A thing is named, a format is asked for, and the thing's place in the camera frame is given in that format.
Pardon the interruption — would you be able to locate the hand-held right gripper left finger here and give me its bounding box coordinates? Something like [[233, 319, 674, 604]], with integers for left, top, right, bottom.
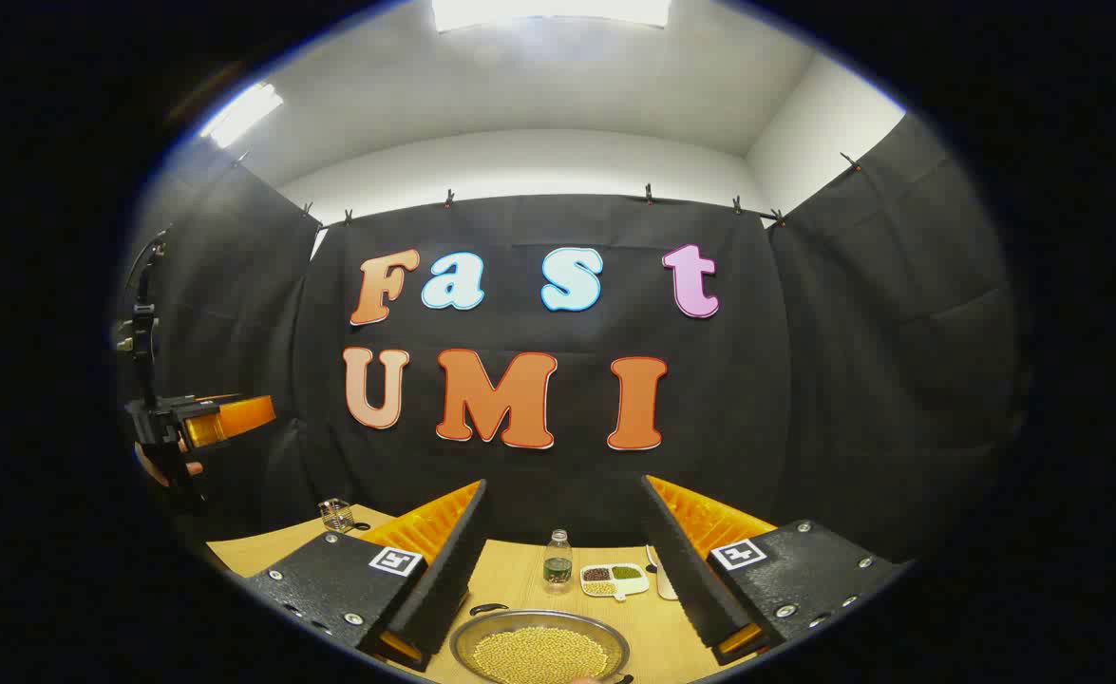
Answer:
[[246, 478, 495, 672]]

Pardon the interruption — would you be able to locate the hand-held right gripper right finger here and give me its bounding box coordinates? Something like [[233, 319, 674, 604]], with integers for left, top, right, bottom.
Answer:
[[639, 474, 906, 666]]

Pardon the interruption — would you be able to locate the stainless steel pot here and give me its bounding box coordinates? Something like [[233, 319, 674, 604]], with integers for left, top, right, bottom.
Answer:
[[450, 601, 634, 684]]

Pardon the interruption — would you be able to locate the white divided bean dish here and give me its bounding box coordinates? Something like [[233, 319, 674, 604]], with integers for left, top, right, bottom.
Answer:
[[580, 562, 651, 602]]

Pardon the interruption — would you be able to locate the clear plastic water bottle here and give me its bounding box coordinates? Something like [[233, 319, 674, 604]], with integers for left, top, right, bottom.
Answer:
[[543, 529, 574, 585]]

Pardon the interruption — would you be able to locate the pile of yellow soybeans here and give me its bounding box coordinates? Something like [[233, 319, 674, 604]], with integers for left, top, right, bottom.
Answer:
[[472, 627, 609, 684]]

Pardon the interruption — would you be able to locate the black backdrop cloth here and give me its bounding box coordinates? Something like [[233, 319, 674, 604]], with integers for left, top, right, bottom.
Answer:
[[116, 114, 1029, 561]]

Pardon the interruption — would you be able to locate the ceiling light panel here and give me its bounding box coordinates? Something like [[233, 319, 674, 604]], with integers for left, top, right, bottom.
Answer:
[[199, 83, 285, 148], [432, 0, 672, 33]]

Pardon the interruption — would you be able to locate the row of black cloth clips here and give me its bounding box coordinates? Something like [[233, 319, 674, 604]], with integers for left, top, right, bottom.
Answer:
[[235, 150, 862, 229]]

